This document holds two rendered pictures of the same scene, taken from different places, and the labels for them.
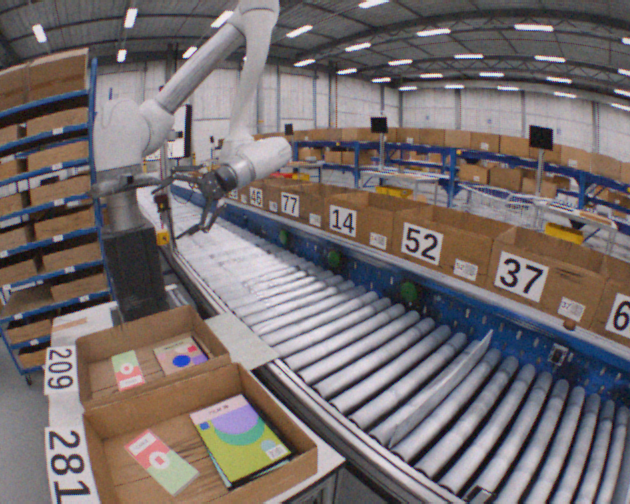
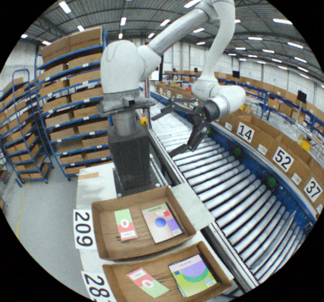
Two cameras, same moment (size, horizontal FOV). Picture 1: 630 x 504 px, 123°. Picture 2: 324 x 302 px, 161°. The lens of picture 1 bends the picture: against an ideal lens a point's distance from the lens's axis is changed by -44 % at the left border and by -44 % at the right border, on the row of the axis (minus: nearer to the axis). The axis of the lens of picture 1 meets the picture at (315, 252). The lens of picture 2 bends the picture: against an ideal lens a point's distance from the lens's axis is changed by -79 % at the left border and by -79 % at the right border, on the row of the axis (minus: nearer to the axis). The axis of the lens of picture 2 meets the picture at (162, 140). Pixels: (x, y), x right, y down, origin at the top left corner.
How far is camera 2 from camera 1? 0.47 m
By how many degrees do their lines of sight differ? 19
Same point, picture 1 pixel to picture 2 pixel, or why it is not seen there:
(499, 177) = (283, 108)
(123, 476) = (126, 287)
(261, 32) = (231, 16)
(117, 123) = (120, 58)
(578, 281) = not seen: outside the picture
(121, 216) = (122, 126)
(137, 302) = (131, 177)
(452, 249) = (295, 167)
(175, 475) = (157, 291)
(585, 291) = not seen: outside the picture
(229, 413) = (191, 266)
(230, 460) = (189, 288)
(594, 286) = not seen: outside the picture
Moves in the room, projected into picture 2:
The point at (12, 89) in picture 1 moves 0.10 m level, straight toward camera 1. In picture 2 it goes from (60, 48) to (59, 45)
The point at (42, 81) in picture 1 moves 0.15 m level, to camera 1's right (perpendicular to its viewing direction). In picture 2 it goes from (76, 42) to (83, 38)
